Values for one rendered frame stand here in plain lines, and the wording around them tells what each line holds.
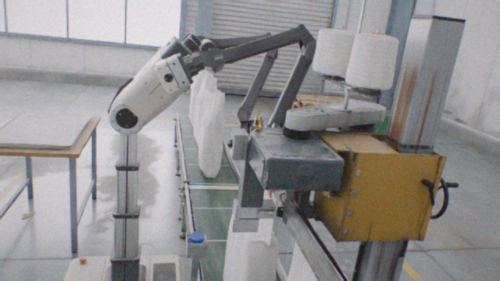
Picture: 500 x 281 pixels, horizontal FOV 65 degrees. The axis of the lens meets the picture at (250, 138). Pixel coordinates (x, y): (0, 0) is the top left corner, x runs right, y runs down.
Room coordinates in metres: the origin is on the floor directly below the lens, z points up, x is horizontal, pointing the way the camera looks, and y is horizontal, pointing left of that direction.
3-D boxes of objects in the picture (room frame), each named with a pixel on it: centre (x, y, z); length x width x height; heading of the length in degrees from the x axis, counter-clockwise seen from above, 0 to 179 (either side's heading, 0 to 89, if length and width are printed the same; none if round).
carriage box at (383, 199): (1.30, -0.45, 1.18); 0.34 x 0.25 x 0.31; 104
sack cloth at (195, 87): (4.67, 0.68, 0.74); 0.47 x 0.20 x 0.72; 16
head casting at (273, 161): (1.19, -0.13, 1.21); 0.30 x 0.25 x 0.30; 14
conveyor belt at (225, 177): (3.98, 0.51, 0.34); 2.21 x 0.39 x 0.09; 14
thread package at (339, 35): (1.50, -0.28, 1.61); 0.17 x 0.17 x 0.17
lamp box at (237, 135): (1.26, 0.04, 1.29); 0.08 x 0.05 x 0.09; 14
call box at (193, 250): (1.37, 0.17, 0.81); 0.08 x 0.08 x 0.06; 14
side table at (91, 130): (2.72, 1.49, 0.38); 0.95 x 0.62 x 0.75; 14
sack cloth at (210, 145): (3.28, 0.34, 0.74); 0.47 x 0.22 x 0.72; 12
